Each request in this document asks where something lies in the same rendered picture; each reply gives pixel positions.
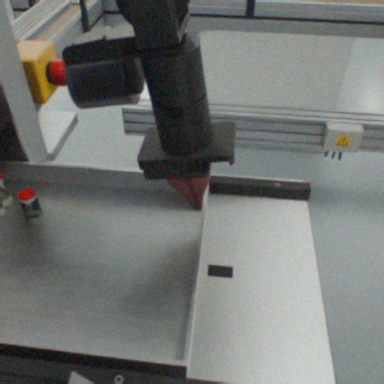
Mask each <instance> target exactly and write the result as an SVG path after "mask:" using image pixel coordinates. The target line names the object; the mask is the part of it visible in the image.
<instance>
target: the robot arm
mask: <svg viewBox="0 0 384 384"><path fill-rule="evenodd" d="M189 1H191V0H116V6H117V8H118V10H119V12H120V14H122V16H123V17H124V19H125V20H126V21H127V23H120V24H119V25H118V26H111V27H107V28H103V29H99V30H95V31H91V32H87V33H85V32H83V33H82V34H80V35H78V36H77V37H76V38H75V39H74V40H73V41H72V42H71V43H69V44H68V45H67V46H66V47H65V48H64V49H63V51H62V58H63V61H64V64H65V75H66V79H65V81H66V86H67V90H68V93H69V94H70V97H71V99H72V101H73V102H74V104H75V106H76V107H78V108H80V109H89V108H99V107H109V106H119V105H129V104H137V103H138V102H139V101H140V98H141V94H142V93H143V91H144V85H145V82H146V86H147V89H148V93H149V97H150V100H151V104H152V108H153V109H152V112H153V116H154V120H155V124H156V127H154V128H150V129H148V130H147V132H146V134H145V137H144V140H143V142H142V145H141V148H140V150H139V152H138V155H137V158H136V160H137V163H138V166H139V168H140V169H141V170H143V173H144V177H145V179H146V180H164V179H167V181H168V184H169V185H170V186H172V187H173V188H174V189H175V190H177V191H178V192H179V193H181V194H182V195H183V196H184V197H186V198H187V199H188V201H189V202H190V204H192V205H193V206H194V208H195V209H196V210H202V209H203V203H204V194H205V191H206V189H207V185H208V183H209V180H210V174H211V166H212V163H223V162H229V166H232V165H233V164H234V163H235V140H236V126H235V122H232V121H228V122H216V123H211V118H210V112H209V105H208V99H207V92H206V85H205V78H204V65H203V58H202V51H201V45H200V40H199V39H198V38H197V37H195V36H192V35H190V34H187V33H184V32H185V30H186V27H187V25H188V21H189V18H190V15H189V9H188V3H189ZM144 78H145V79H144Z"/></svg>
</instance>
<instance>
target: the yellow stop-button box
mask: <svg viewBox="0 0 384 384"><path fill-rule="evenodd" d="M15 40H16V43H17V46H18V50H19V52H20V59H21V62H22V65H23V68H24V71H25V74H26V77H27V80H28V86H29V89H30V93H31V96H32V99H33V102H34V103H36V104H46V103H47V102H48V101H49V100H50V97H51V96H53V94H54V93H55V92H56V91H57V89H58V88H59V87H60V86H55V85H54V84H53V83H52V80H51V75H50V68H51V64H52V62H53V60H54V59H57V58H56V50H55V45H54V44H53V42H50V41H30V40H22V41H21V40H17V39H15Z"/></svg>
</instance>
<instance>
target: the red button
mask: <svg viewBox="0 0 384 384"><path fill-rule="evenodd" d="M50 75H51V80H52V83H53V84H54V85H55V86H61V87H65V86H66V81H65V79H66V75H65V64H64V61H63V59H54V60H53V62H52V64H51V68H50Z"/></svg>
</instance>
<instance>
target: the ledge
mask: <svg viewBox="0 0 384 384"><path fill-rule="evenodd" d="M36 114H37V118H38V121H39V124H40V127H41V130H42V134H43V137H44V140H45V146H46V149H47V153H48V155H49V158H50V162H54V161H55V160H56V158H57V155H58V154H59V152H60V151H61V149H62V147H63V146H64V144H65V143H66V141H67V139H68V138H69V137H70V135H71V134H72V132H73V129H74V127H75V126H76V124H77V122H78V117H77V113H76V112H64V111H49V110H48V111H36Z"/></svg>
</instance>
